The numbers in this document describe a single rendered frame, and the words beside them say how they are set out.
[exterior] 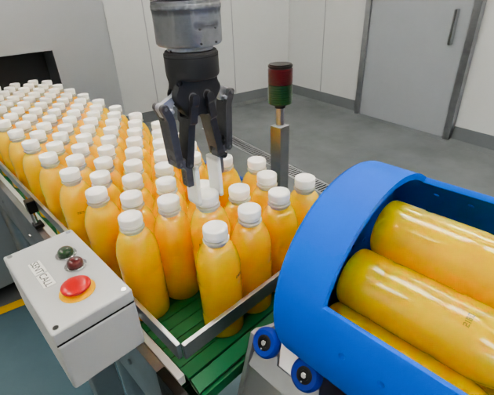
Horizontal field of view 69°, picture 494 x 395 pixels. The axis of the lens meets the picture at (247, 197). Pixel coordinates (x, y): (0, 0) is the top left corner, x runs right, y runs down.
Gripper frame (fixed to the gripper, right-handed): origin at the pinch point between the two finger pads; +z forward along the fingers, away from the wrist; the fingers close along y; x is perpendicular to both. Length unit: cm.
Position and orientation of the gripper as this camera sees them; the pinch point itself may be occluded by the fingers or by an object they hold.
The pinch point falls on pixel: (204, 179)
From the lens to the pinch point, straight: 60.0
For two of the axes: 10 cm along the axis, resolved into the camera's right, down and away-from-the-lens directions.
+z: 0.4, 8.7, 5.0
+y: 7.2, -3.7, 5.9
